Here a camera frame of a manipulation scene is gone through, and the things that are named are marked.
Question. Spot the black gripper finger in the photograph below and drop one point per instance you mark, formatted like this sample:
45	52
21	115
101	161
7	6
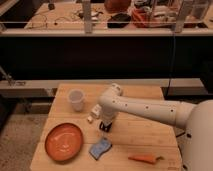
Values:
105	128

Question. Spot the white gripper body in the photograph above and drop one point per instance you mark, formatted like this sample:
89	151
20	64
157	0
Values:
107	117

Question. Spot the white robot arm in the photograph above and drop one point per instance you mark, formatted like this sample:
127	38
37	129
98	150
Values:
195	119

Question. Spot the blue sponge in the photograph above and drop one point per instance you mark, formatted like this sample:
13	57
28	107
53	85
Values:
99	148

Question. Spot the clear plastic cup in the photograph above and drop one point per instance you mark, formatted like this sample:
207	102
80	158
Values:
76	99

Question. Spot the orange plate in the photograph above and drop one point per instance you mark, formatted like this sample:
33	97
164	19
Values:
64	142

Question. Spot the orange carrot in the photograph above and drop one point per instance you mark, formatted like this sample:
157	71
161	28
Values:
151	159

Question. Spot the black bowl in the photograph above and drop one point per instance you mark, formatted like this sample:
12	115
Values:
119	20

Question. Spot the red container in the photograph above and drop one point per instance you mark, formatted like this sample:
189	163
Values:
141	17

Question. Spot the metal post left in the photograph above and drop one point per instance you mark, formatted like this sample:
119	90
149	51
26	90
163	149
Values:
86	6

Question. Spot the metal post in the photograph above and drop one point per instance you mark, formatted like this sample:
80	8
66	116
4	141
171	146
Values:
183	12
86	6

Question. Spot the metal post right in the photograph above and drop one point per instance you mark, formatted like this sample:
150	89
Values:
183	12

